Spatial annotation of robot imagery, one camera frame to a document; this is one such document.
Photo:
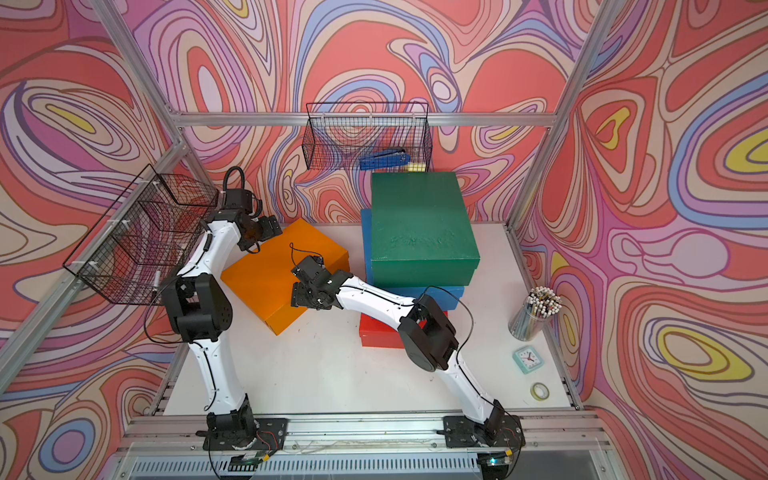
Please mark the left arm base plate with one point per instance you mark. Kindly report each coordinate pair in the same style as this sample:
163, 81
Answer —
267, 435

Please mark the black wire basket left wall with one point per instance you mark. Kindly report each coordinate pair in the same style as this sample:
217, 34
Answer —
154, 224

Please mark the black wire basket back wall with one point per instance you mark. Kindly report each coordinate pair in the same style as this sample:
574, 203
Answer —
338, 134

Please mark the small teal clock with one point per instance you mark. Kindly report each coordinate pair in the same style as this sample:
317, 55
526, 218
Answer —
527, 359

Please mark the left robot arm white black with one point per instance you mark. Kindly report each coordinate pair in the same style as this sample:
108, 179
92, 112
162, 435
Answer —
200, 312

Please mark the orange shoebox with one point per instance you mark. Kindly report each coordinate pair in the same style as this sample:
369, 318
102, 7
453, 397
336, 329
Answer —
264, 281

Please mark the black wire basket wall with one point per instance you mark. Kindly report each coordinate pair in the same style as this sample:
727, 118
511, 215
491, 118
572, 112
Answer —
338, 134
154, 224

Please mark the blue tool in basket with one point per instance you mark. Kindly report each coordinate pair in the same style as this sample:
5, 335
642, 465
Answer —
384, 160

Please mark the cup of pencils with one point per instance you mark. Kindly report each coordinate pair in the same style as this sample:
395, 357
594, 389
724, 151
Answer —
540, 306

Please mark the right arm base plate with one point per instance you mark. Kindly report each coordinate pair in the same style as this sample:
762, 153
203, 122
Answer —
460, 432

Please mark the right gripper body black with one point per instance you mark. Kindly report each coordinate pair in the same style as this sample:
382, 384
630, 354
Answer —
306, 297

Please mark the blue shoebox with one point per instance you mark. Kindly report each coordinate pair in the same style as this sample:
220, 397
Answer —
447, 297

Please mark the green shoebox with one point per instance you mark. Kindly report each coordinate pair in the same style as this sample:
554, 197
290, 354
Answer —
420, 231

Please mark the yellow item in basket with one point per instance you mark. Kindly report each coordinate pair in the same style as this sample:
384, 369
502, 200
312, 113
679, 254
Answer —
414, 168

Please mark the red shoebox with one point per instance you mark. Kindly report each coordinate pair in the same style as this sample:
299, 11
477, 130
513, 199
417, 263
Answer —
375, 334

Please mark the aluminium front rail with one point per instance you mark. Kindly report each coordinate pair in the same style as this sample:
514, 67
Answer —
391, 445

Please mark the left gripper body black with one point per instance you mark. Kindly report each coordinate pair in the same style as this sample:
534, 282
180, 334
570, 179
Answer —
268, 232

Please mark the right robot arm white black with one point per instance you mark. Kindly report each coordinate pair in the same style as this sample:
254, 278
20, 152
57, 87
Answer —
428, 337

